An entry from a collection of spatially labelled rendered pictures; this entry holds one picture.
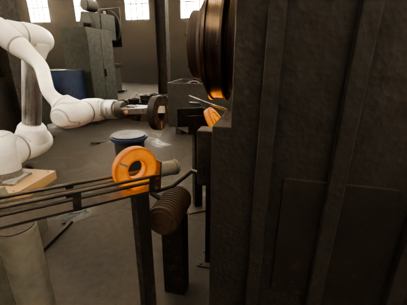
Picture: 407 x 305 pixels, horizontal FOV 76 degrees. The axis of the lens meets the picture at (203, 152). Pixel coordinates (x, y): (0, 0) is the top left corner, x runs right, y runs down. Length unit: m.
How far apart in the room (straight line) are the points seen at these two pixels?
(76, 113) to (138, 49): 11.42
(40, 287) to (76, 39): 4.02
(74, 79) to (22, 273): 3.74
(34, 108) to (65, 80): 2.83
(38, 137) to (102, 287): 0.93
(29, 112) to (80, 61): 3.03
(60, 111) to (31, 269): 0.58
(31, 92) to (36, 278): 1.01
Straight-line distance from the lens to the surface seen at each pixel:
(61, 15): 14.67
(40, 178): 1.78
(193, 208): 2.00
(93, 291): 1.52
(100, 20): 8.96
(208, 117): 1.28
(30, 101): 1.79
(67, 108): 1.19
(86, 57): 4.69
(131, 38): 12.72
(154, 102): 1.16
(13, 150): 1.75
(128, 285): 1.50
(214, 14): 1.05
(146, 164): 0.92
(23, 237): 1.08
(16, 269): 1.15
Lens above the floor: 1.06
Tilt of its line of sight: 20 degrees down
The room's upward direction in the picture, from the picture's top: straight up
